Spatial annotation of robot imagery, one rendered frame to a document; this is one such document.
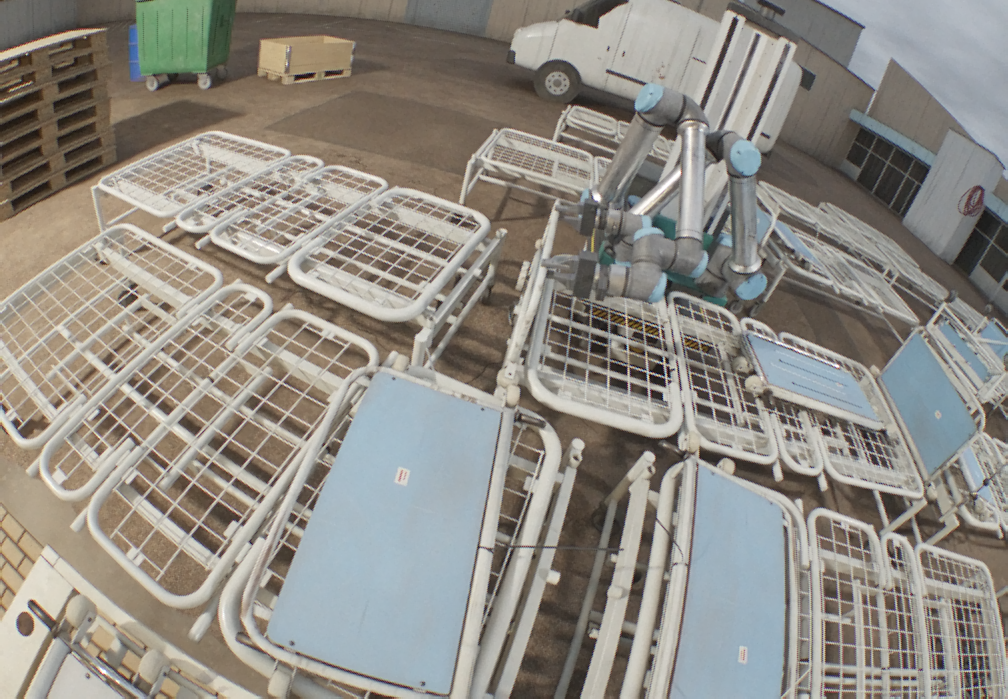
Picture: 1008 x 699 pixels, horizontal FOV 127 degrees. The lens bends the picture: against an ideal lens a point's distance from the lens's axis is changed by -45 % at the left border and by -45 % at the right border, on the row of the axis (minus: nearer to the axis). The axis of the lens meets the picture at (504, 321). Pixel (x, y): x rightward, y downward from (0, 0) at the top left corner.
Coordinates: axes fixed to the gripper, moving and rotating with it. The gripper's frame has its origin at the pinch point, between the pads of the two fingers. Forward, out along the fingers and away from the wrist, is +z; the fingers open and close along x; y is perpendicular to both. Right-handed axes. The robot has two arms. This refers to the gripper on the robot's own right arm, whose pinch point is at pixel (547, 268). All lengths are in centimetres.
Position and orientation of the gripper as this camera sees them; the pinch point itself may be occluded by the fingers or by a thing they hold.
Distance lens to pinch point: 129.9
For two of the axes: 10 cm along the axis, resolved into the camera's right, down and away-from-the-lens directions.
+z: -9.8, -1.7, 1.1
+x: 0.7, -7.9, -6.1
